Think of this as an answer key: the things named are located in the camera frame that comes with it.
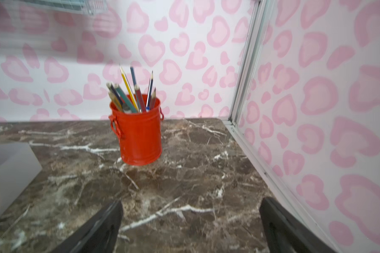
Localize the dark red pencil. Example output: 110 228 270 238
134 84 146 113

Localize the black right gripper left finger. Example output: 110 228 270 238
53 200 124 253

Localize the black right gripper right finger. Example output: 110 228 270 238
259 197 334 253

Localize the translucent plastic storage box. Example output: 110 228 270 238
0 142 42 217

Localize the green pencil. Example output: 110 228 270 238
113 83 138 113

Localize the blue pencil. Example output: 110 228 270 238
130 66 145 113

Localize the red metal pencil bucket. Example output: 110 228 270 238
109 98 164 166

